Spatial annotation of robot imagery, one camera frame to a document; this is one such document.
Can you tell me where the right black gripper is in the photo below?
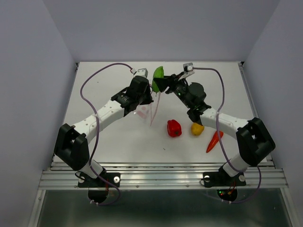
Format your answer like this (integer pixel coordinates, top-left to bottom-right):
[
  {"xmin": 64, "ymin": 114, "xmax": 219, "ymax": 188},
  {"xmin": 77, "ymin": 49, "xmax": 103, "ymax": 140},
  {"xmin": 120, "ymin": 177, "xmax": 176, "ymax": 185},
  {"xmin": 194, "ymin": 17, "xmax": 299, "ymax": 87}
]
[{"xmin": 153, "ymin": 71, "xmax": 192, "ymax": 109}]

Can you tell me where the light green toy gourd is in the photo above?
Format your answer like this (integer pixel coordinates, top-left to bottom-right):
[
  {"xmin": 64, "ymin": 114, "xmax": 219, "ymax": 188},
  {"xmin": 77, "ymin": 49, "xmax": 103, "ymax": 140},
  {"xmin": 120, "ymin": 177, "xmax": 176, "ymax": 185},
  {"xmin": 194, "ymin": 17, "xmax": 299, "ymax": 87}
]
[{"xmin": 151, "ymin": 66, "xmax": 164, "ymax": 93}]

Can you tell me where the clear zip top bag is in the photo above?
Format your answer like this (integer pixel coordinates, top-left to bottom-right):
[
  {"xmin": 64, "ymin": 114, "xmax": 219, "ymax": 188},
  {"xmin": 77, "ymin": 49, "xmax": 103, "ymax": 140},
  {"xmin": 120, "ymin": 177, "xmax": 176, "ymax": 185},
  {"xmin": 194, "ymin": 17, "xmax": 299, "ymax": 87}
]
[{"xmin": 134, "ymin": 84, "xmax": 161, "ymax": 127}]

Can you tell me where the red toy bell pepper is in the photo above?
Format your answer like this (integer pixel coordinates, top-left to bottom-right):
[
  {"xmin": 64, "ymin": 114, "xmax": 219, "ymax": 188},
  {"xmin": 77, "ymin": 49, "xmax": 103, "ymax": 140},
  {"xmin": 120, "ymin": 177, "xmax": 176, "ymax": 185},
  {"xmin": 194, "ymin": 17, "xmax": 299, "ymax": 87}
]
[{"xmin": 167, "ymin": 120, "xmax": 182, "ymax": 138}]

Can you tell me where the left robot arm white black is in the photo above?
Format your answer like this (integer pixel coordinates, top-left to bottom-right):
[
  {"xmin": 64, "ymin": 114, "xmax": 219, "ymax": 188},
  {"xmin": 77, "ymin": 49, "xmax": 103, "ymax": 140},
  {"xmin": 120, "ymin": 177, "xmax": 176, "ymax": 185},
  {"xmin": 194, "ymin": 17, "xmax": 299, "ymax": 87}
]
[{"xmin": 54, "ymin": 76, "xmax": 153, "ymax": 186}]

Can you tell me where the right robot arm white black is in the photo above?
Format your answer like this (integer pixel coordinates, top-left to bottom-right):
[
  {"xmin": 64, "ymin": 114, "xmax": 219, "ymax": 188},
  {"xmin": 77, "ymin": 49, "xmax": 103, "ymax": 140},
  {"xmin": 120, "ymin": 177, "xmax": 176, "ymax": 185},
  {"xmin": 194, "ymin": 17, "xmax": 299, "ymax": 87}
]
[{"xmin": 153, "ymin": 74, "xmax": 276, "ymax": 188}]

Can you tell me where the yellow toy potato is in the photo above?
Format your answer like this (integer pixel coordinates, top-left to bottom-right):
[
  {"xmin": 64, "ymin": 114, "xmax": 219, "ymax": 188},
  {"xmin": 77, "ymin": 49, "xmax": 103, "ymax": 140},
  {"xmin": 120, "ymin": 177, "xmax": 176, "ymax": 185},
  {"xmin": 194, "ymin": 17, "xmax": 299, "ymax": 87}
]
[{"xmin": 191, "ymin": 123, "xmax": 205, "ymax": 136}]

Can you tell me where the orange toy carrot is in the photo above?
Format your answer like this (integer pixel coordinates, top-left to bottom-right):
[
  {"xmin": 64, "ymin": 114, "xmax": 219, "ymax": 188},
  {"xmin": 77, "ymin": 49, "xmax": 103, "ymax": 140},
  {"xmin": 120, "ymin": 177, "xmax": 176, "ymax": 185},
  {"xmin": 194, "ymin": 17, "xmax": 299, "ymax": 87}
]
[{"xmin": 206, "ymin": 131, "xmax": 224, "ymax": 153}]

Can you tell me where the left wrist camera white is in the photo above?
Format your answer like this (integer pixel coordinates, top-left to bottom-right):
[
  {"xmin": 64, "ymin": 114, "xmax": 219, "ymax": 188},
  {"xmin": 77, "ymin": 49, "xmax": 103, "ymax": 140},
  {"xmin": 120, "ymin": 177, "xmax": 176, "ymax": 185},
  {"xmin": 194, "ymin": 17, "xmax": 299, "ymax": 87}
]
[{"xmin": 134, "ymin": 68, "xmax": 148, "ymax": 78}]

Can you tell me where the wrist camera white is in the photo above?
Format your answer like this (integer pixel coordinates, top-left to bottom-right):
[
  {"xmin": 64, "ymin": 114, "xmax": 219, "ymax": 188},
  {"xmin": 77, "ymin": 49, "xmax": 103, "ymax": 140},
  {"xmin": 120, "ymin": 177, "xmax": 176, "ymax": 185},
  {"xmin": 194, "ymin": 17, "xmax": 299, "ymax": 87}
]
[
  {"xmin": 179, "ymin": 62, "xmax": 195, "ymax": 80},
  {"xmin": 134, "ymin": 68, "xmax": 148, "ymax": 78}
]

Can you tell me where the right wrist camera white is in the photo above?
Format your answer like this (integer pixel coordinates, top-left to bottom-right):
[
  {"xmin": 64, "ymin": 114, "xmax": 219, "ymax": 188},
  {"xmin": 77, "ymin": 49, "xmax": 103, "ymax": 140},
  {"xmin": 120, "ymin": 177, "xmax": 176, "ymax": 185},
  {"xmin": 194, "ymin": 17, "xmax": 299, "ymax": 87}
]
[{"xmin": 179, "ymin": 62, "xmax": 195, "ymax": 80}]

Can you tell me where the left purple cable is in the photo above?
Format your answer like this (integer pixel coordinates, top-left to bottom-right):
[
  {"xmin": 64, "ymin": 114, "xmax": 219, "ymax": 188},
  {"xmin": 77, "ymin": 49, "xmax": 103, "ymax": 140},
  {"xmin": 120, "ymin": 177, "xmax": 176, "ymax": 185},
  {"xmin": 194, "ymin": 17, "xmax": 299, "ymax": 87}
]
[{"xmin": 80, "ymin": 62, "xmax": 137, "ymax": 206}]

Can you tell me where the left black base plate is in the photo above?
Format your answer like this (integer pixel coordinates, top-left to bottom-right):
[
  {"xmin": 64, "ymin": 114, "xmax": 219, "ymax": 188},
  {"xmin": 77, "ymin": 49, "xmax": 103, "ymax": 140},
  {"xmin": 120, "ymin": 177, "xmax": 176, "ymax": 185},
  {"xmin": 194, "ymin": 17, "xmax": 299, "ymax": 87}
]
[{"xmin": 75, "ymin": 160, "xmax": 121, "ymax": 188}]

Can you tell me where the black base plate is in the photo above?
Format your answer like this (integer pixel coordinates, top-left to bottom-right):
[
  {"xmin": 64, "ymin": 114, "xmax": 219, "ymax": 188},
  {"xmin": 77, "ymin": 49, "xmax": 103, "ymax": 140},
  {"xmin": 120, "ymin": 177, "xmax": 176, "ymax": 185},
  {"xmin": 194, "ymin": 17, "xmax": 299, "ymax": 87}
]
[
  {"xmin": 201, "ymin": 167, "xmax": 246, "ymax": 188},
  {"xmin": 75, "ymin": 160, "xmax": 121, "ymax": 188}
]

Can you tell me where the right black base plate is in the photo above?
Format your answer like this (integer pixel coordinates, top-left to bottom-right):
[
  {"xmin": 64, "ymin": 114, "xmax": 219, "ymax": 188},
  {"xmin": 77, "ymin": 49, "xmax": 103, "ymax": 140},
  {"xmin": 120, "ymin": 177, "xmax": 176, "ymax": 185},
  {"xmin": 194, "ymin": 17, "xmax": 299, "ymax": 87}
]
[{"xmin": 201, "ymin": 167, "xmax": 246, "ymax": 188}]

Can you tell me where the aluminium frame rail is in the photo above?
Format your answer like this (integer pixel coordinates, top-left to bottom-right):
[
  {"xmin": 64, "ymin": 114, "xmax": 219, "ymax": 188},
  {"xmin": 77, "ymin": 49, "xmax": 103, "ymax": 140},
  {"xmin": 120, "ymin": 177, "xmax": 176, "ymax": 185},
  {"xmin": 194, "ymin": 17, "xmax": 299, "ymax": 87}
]
[{"xmin": 37, "ymin": 162, "xmax": 289, "ymax": 191}]

